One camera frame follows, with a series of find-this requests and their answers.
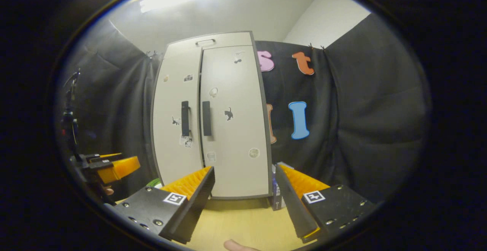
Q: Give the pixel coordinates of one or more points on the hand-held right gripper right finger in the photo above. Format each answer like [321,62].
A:
[293,205]

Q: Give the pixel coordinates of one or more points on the white shoe cabinet door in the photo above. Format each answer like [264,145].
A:
[236,91]
[171,99]

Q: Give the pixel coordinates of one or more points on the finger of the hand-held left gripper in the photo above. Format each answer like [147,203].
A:
[101,165]
[99,158]

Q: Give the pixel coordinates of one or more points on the black backdrop cloth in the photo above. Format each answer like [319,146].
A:
[361,129]

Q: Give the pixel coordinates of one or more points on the blue printed carton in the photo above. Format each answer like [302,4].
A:
[276,194]

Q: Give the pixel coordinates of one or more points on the green watermelon plush toy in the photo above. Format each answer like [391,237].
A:
[154,183]

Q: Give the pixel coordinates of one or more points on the white shoe cabinet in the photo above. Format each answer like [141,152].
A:
[266,125]

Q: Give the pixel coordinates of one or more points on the white cabinet drawer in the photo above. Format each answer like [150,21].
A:
[228,40]

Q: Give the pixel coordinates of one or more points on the black tripod stand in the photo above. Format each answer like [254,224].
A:
[70,125]

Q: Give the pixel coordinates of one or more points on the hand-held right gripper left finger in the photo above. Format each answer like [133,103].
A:
[198,205]

